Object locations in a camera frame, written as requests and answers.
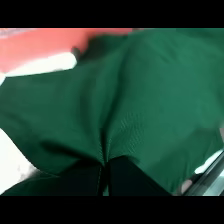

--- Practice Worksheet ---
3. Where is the green shirt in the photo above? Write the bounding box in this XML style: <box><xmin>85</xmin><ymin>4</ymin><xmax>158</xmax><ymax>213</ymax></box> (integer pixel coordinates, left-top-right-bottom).
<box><xmin>0</xmin><ymin>28</ymin><xmax>224</xmax><ymax>197</ymax></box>

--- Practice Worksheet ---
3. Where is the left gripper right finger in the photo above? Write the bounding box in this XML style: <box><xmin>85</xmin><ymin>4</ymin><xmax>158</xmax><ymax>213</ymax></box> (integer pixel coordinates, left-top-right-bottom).
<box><xmin>107</xmin><ymin>156</ymin><xmax>172</xmax><ymax>197</ymax></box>

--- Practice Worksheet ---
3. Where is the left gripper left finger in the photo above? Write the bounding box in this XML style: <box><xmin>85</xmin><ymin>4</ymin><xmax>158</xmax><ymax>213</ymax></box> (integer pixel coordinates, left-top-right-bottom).
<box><xmin>57</xmin><ymin>161</ymin><xmax>105</xmax><ymax>197</ymax></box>

